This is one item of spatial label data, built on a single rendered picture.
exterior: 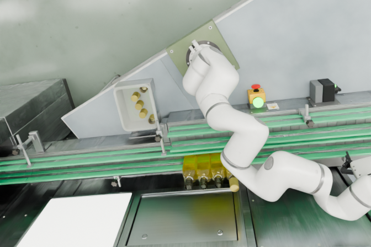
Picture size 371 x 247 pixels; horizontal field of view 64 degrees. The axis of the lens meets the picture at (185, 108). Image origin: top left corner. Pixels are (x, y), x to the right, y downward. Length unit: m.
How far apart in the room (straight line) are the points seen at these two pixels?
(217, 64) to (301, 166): 0.36
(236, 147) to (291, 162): 0.14
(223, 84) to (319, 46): 0.65
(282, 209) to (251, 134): 0.58
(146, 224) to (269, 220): 0.48
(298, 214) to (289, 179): 0.50
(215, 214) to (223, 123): 0.53
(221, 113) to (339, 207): 0.43
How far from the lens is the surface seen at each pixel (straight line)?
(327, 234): 1.22
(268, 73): 1.38
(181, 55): 1.27
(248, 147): 0.79
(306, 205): 1.32
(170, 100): 1.41
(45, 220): 1.48
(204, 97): 0.88
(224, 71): 0.86
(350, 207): 0.96
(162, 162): 1.40
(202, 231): 1.17
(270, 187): 0.80
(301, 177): 0.80
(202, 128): 1.27
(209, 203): 1.27
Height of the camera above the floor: 2.04
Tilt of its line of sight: 66 degrees down
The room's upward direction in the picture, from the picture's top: 169 degrees counter-clockwise
